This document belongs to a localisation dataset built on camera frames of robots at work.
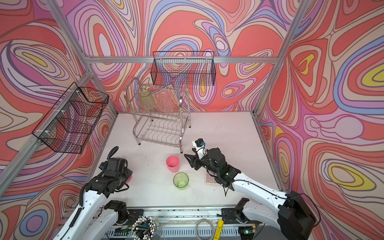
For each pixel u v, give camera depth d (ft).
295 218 1.30
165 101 2.60
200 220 2.37
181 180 2.76
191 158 2.21
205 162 2.23
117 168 1.99
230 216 2.43
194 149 2.53
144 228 1.97
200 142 2.12
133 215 2.41
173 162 2.90
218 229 2.26
